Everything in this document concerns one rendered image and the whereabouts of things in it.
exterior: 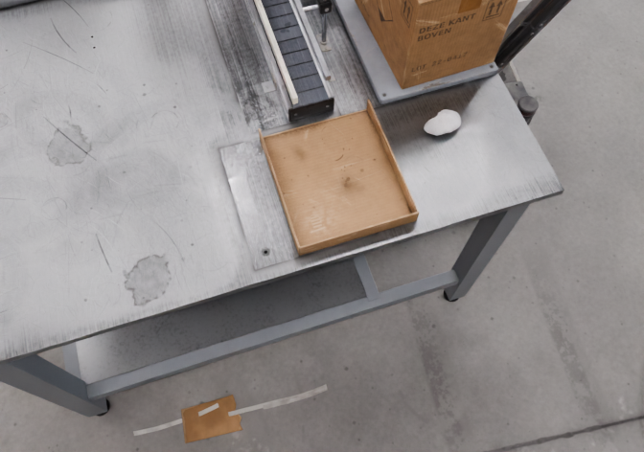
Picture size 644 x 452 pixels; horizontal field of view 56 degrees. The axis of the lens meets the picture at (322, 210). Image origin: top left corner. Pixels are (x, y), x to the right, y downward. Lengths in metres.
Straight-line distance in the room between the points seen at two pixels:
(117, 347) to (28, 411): 0.42
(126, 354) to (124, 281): 0.63
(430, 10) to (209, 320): 1.09
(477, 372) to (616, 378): 0.45
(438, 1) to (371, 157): 0.35
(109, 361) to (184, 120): 0.79
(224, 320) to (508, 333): 0.94
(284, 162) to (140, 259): 0.37
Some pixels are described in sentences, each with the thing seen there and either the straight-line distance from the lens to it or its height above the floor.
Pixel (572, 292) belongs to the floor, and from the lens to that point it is 2.28.
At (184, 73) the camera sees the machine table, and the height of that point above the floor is 0.83.
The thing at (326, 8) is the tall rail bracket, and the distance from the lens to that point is 1.45.
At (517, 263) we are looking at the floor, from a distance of 2.25.
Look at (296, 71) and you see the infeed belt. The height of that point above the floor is 0.88.
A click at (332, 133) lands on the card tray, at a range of 1.39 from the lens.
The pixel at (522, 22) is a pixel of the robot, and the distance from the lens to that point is 2.00.
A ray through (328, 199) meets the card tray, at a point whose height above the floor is 0.83.
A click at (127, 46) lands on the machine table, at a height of 0.83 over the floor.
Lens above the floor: 1.99
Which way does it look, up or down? 64 degrees down
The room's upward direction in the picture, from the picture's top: 1 degrees clockwise
